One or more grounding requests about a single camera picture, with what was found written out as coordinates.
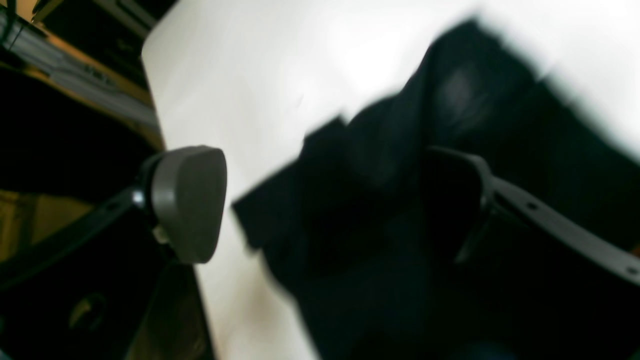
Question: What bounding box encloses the black t-shirt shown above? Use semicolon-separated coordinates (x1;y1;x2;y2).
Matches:
233;20;639;360

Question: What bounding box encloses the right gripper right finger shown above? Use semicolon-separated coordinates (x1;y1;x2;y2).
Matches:
422;146;639;286

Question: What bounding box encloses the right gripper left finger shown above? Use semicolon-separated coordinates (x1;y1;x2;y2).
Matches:
1;145;227;291

